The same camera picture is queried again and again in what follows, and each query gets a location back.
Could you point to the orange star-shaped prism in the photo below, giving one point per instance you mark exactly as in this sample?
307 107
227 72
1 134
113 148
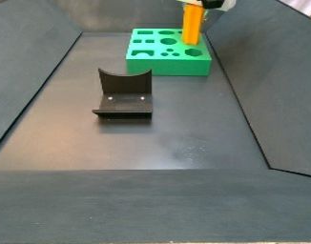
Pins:
193 16

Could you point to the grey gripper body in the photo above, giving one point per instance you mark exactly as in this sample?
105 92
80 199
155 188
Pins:
209 4

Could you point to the green foam shape-sorting board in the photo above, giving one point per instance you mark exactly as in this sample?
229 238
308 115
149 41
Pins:
157 50

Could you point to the black curved holder bracket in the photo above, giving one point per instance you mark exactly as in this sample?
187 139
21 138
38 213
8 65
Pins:
125 94

